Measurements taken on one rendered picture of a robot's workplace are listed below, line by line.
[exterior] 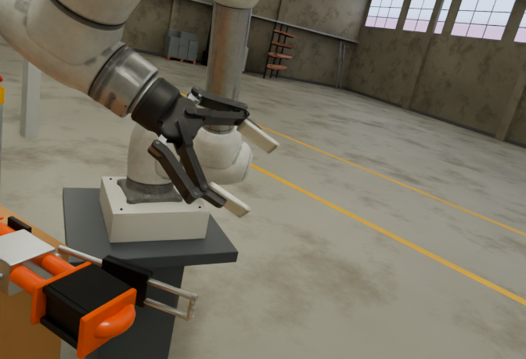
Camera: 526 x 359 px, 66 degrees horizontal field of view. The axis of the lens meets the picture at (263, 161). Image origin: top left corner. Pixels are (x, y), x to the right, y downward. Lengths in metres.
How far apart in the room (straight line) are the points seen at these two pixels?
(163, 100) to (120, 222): 0.74
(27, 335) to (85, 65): 0.57
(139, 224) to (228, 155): 0.34
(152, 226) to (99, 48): 0.82
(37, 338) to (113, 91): 0.58
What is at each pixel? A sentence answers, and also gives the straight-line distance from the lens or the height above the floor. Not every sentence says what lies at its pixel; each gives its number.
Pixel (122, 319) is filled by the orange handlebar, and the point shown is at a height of 1.09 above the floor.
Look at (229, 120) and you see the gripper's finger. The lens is 0.65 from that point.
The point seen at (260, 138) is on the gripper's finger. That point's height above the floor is 1.26.
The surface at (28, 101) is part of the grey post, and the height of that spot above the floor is 0.37.
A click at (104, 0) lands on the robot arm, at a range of 0.53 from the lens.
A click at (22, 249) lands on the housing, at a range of 0.61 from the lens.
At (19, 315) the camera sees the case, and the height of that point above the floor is 0.84.
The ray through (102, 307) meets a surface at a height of 1.10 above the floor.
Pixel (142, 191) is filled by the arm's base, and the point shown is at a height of 0.88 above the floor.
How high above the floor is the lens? 1.41
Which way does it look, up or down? 16 degrees down
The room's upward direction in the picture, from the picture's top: 13 degrees clockwise
